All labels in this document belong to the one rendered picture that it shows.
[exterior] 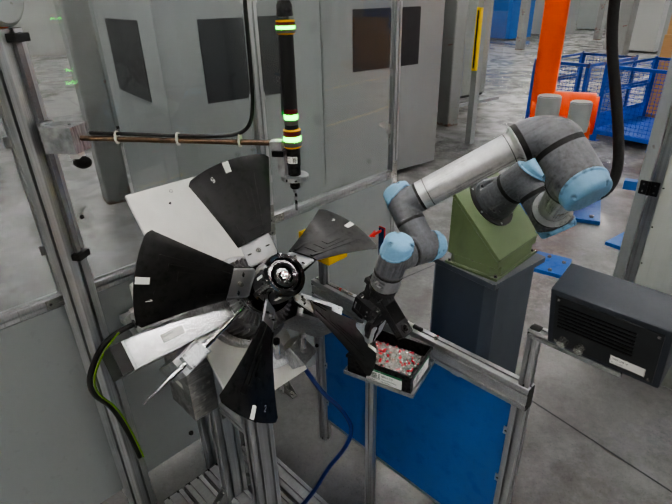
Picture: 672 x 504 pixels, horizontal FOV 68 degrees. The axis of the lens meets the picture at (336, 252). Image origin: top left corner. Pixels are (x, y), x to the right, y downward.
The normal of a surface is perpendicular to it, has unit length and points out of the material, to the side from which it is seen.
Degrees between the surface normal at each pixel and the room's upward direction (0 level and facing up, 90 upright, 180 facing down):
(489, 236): 44
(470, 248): 90
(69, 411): 90
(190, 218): 50
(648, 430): 0
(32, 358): 90
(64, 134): 90
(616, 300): 15
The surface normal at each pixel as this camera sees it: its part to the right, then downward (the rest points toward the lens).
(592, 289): -0.21, -0.77
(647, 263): -0.70, 0.34
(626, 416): -0.02, -0.89
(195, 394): 0.71, 0.31
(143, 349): 0.53, -0.33
